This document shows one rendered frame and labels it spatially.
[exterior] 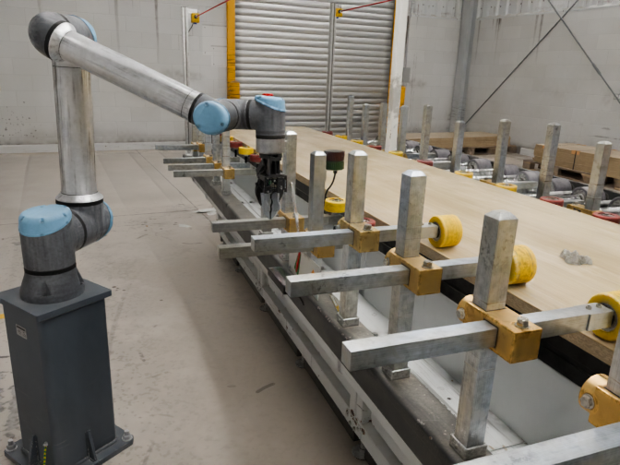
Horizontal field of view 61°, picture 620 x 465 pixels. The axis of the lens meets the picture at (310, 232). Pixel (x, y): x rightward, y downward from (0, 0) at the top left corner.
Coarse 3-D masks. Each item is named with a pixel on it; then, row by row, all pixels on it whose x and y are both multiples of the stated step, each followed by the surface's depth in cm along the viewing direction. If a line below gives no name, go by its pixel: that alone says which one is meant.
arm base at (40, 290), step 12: (24, 276) 165; (36, 276) 162; (48, 276) 162; (60, 276) 164; (72, 276) 168; (24, 288) 163; (36, 288) 162; (48, 288) 162; (60, 288) 164; (72, 288) 167; (84, 288) 173; (24, 300) 164; (36, 300) 162; (48, 300) 162; (60, 300) 164
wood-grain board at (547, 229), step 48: (336, 144) 318; (336, 192) 190; (384, 192) 193; (432, 192) 196; (480, 192) 199; (480, 240) 140; (528, 240) 142; (576, 240) 143; (528, 288) 109; (576, 288) 110; (576, 336) 92
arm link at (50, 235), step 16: (32, 208) 166; (48, 208) 167; (64, 208) 167; (32, 224) 157; (48, 224) 158; (64, 224) 162; (80, 224) 171; (32, 240) 158; (48, 240) 159; (64, 240) 163; (80, 240) 171; (32, 256) 160; (48, 256) 161; (64, 256) 164
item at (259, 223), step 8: (304, 216) 174; (328, 216) 175; (336, 216) 176; (216, 224) 162; (224, 224) 163; (232, 224) 164; (240, 224) 165; (248, 224) 166; (256, 224) 167; (264, 224) 168; (272, 224) 169; (280, 224) 170; (304, 224) 173; (328, 224) 176; (336, 224) 178
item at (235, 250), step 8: (224, 248) 139; (232, 248) 140; (240, 248) 141; (248, 248) 141; (304, 248) 147; (312, 248) 148; (336, 248) 151; (224, 256) 140; (232, 256) 141; (240, 256) 141
